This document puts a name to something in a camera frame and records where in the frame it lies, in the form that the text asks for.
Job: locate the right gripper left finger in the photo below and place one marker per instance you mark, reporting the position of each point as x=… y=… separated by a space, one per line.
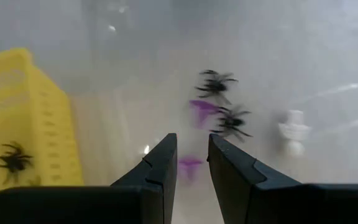
x=160 y=174

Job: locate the small white skeleton figure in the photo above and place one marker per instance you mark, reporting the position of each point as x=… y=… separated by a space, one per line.
x=294 y=130

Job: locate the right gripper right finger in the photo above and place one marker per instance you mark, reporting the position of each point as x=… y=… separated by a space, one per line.
x=228 y=174

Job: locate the black plastic spider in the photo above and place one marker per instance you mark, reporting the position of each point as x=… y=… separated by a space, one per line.
x=232 y=123
x=216 y=82
x=12 y=160

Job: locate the yellow plastic basket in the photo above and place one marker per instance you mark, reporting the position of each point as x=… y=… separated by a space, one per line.
x=17 y=109

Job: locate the purple plastic cone toy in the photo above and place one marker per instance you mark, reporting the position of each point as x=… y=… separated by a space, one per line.
x=204 y=111
x=190 y=168

